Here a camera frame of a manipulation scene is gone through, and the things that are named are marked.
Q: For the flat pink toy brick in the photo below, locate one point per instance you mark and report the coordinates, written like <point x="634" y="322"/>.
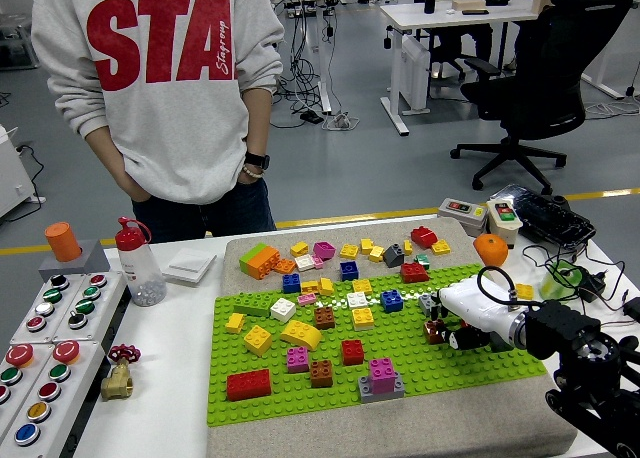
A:
<point x="306" y="299"/>

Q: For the light green plastic cup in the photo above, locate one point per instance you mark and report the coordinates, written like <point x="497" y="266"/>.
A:
<point x="550" y="288"/>

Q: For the clear bottle red cap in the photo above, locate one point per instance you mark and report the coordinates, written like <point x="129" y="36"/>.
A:
<point x="140" y="273"/>

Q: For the brass valve red handwheel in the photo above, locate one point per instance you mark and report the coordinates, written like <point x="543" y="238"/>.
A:
<point x="117" y="378"/>

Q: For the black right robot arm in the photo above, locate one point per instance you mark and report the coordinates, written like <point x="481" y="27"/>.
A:
<point x="560" y="323"/>

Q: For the magenta upturned toy brick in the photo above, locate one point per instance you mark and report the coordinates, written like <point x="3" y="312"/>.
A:
<point x="325" y="250"/>

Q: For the grey two-button switch box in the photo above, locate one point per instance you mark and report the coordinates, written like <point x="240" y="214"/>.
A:
<point x="457" y="210"/>

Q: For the black power strip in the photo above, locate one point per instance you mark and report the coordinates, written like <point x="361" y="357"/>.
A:
<point x="311" y="117"/>

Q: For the emergency stop button box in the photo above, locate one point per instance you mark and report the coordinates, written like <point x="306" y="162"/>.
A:
<point x="32" y="378"/>

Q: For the black office chair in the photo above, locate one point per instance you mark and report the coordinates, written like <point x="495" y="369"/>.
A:
<point x="545" y="103"/>

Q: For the grey four-button control box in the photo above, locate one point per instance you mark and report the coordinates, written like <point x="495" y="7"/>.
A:
<point x="67" y="303"/>

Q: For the black device clear case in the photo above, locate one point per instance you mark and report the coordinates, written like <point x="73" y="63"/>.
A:
<point x="545" y="215"/>

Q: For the white cabinet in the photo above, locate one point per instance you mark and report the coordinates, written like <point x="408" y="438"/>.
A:
<point x="10" y="178"/>

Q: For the yellow arch toy brick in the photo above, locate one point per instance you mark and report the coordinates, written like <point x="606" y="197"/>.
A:
<point x="301" y="334"/>

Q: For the orange cylinder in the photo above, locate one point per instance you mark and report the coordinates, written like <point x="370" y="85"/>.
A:
<point x="62" y="240"/>

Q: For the grey control box with knob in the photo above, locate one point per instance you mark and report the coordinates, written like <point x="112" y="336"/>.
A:
<point x="107" y="303"/>

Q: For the wooden box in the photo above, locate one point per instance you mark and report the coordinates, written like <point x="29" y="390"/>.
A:
<point x="469" y="4"/>

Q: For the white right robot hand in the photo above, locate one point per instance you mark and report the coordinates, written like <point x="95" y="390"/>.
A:
<point x="480" y="303"/>

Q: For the beige foam mat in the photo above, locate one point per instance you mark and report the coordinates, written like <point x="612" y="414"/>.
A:
<point x="350" y="438"/>

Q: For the black phone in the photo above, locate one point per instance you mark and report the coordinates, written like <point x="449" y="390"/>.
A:
<point x="475" y="12"/>

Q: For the white computer case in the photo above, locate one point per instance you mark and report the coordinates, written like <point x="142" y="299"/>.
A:
<point x="415" y="73"/>

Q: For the small orange toy brick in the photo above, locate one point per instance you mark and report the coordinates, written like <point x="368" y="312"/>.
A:
<point x="285" y="265"/>

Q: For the white two-button switch box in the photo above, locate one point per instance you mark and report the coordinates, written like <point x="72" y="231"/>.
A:
<point x="504" y="218"/>

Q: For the brown toy brick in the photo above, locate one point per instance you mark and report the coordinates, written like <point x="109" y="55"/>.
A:
<point x="325" y="317"/>
<point x="321" y="373"/>
<point x="432" y="332"/>

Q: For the black plug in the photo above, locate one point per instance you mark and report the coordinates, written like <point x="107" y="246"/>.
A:
<point x="634" y="309"/>

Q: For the orange long brick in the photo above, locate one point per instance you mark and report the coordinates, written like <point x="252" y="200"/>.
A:
<point x="265" y="264"/>

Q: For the grey square block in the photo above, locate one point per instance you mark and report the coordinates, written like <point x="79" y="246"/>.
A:
<point x="92" y="260"/>

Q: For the blue toy brick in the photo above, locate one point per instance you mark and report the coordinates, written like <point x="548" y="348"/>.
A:
<point x="392" y="301"/>
<point x="349" y="271"/>
<point x="291" y="283"/>

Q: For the black power adapter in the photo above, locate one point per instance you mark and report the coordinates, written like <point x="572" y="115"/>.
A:
<point x="592" y="283"/>

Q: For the green long toy brick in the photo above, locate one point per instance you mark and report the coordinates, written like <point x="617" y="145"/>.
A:
<point x="253" y="304"/>

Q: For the clear plastic crate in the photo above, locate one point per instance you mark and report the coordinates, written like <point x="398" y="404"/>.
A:
<point x="15" y="43"/>

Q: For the grey roof toy brick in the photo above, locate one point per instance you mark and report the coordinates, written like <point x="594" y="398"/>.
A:
<point x="394" y="255"/>

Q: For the grey base toy brick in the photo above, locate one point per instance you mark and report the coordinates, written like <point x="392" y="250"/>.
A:
<point x="365" y="390"/>

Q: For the grey long toy brick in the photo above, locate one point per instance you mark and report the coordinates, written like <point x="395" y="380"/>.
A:
<point x="425" y="304"/>

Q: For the green white toy brick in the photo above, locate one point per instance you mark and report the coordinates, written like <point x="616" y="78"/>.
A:
<point x="423" y="261"/>

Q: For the lime green long brick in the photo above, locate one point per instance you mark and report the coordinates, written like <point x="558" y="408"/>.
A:
<point x="250" y="255"/>

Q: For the small pink toy brick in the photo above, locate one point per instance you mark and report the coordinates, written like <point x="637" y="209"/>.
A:
<point x="318" y="262"/>

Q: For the white wall switch plate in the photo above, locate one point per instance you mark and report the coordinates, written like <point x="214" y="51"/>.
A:
<point x="187" y="268"/>

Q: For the orange fruit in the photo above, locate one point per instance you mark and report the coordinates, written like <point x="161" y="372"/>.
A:
<point x="491" y="250"/>

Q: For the button box yellow blue buttons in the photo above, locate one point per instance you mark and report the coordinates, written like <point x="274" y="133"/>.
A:
<point x="75" y="393"/>

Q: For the green studded baseplate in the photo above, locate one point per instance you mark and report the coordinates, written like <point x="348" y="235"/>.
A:
<point x="300" y="403"/>

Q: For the person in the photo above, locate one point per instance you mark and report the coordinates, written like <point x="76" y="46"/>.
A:
<point x="165" y="128"/>

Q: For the small yellow toy brick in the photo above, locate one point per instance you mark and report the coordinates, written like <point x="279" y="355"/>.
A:
<point x="408" y="247"/>

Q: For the red long toy brick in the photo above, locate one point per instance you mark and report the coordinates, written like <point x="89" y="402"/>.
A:
<point x="249" y="385"/>

